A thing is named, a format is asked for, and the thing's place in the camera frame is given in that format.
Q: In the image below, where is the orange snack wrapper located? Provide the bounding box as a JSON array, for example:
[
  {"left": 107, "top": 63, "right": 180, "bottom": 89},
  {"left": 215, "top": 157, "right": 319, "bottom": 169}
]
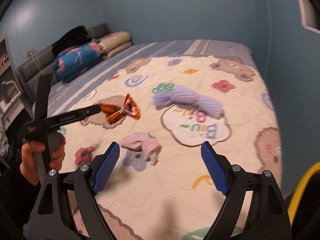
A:
[{"left": 99, "top": 94, "right": 141, "bottom": 124}]

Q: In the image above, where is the purple foam fruit net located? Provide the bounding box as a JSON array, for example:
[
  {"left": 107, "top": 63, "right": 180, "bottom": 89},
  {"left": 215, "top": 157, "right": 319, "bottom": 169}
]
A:
[{"left": 153, "top": 86, "right": 223, "bottom": 119}]

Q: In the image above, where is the yellow rimmed trash bin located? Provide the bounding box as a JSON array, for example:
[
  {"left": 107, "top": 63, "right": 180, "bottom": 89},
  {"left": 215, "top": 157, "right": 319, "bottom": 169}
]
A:
[{"left": 287, "top": 163, "right": 319, "bottom": 239}]

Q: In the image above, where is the person's left hand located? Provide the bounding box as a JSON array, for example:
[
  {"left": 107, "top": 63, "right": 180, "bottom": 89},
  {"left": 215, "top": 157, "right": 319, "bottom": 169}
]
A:
[{"left": 20, "top": 136, "right": 66, "bottom": 186}]

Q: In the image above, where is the white bedside shelf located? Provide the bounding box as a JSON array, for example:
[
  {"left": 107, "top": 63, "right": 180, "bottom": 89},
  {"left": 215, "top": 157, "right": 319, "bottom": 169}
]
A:
[{"left": 0, "top": 39, "right": 24, "bottom": 131}]

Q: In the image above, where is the blue floral folded duvet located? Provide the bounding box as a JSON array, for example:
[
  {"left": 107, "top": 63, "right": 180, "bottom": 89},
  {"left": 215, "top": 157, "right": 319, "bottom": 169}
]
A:
[{"left": 53, "top": 42, "right": 102, "bottom": 83}]

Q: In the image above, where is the grey padded headboard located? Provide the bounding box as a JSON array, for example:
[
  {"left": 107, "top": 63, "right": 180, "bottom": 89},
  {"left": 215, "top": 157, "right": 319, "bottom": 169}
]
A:
[{"left": 16, "top": 23, "right": 111, "bottom": 102}]

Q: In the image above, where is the beige folded blanket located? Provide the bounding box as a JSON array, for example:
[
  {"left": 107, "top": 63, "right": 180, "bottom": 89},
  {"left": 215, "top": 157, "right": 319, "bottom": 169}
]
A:
[{"left": 99, "top": 31, "right": 132, "bottom": 59}]

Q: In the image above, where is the cream bear print quilt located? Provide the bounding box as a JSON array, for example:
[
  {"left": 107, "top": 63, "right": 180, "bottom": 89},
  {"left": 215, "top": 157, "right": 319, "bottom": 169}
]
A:
[{"left": 53, "top": 55, "right": 282, "bottom": 240}]

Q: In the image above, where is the black clothing pile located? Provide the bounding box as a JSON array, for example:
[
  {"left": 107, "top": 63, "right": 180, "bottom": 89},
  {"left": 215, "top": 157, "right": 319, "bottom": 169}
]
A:
[{"left": 52, "top": 25, "right": 91, "bottom": 58}]

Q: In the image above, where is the wall power socket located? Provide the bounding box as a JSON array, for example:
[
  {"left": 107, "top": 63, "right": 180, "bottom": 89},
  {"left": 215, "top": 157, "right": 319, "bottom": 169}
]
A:
[{"left": 27, "top": 48, "right": 37, "bottom": 57}]

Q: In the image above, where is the window with dark frame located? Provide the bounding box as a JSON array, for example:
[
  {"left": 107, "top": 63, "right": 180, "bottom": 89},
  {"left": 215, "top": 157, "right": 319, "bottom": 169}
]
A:
[{"left": 298, "top": 0, "right": 319, "bottom": 34}]

